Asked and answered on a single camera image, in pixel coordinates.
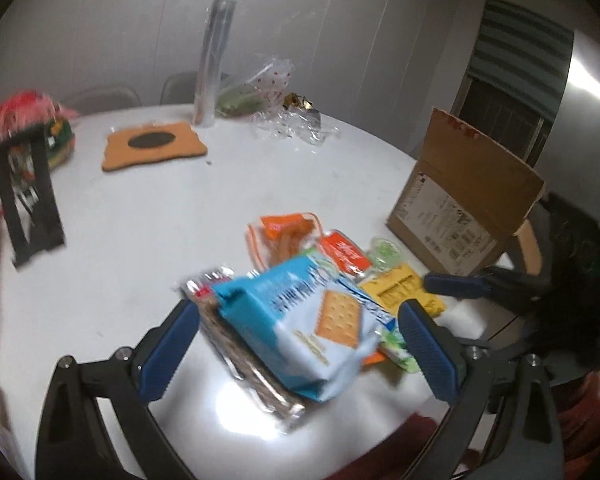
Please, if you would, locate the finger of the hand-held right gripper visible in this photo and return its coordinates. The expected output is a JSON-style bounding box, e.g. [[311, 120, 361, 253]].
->
[[424, 266, 551, 312]]

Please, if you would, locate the yellow snack packet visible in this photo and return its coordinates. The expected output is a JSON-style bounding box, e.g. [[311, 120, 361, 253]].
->
[[360, 262, 447, 318]]

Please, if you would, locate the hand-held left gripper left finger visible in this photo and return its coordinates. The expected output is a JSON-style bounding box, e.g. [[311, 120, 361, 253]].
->
[[35, 299, 201, 480]]

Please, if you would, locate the clear bag of orange sticks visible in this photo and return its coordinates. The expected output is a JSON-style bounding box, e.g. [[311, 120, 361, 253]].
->
[[245, 212, 326, 268]]

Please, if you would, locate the crumpled clear plastic wrap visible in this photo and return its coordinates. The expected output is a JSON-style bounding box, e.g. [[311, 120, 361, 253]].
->
[[250, 107, 341, 147]]

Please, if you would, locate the cardboard box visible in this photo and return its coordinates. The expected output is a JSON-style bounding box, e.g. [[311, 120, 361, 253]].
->
[[386, 106, 546, 277]]

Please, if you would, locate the silver foil packet orange label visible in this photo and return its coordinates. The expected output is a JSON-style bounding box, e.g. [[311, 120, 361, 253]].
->
[[320, 230, 373, 277]]

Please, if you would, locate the blue cracker packet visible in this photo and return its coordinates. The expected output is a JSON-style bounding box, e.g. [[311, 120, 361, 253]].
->
[[215, 252, 398, 403]]

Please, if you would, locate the green snack packet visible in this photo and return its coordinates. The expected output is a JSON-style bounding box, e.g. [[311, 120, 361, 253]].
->
[[377, 327, 421, 376]]

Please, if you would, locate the red and green snack bag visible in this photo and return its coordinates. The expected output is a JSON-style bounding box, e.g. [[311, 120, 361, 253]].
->
[[0, 90, 81, 171]]

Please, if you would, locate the clear cellophane roll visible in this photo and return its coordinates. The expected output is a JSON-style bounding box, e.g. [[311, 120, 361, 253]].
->
[[192, 0, 237, 128]]

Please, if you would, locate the person's red clothing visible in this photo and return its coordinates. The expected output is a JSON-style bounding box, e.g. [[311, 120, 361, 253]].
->
[[330, 370, 600, 480]]

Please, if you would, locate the clear-wrapped brown cracker pack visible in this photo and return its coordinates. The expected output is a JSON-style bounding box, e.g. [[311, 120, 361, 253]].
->
[[172, 266, 307, 433]]

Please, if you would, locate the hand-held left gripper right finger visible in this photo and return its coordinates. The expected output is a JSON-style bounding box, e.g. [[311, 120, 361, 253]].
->
[[397, 299, 566, 480]]

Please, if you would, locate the green jelly cup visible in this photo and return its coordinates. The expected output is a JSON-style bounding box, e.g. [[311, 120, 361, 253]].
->
[[369, 236, 403, 271]]

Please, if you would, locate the grey chair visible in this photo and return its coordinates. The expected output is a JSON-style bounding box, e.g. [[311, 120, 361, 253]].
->
[[62, 84, 142, 116], [160, 71, 231, 106]]

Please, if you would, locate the gold foil wrapper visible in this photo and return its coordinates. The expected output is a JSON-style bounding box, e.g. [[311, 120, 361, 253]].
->
[[282, 92, 313, 111]]

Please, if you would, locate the orange mat with dark oval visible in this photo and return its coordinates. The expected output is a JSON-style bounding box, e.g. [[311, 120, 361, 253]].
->
[[101, 121, 208, 173]]

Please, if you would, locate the stainless steel refrigerator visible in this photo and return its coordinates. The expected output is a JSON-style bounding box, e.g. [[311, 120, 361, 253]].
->
[[520, 30, 600, 216]]

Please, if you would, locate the clear bag with red dots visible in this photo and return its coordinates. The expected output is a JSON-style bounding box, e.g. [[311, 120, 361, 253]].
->
[[215, 57, 293, 118]]

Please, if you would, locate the black folding stand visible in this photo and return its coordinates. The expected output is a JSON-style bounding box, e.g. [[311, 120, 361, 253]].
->
[[0, 127, 66, 267]]

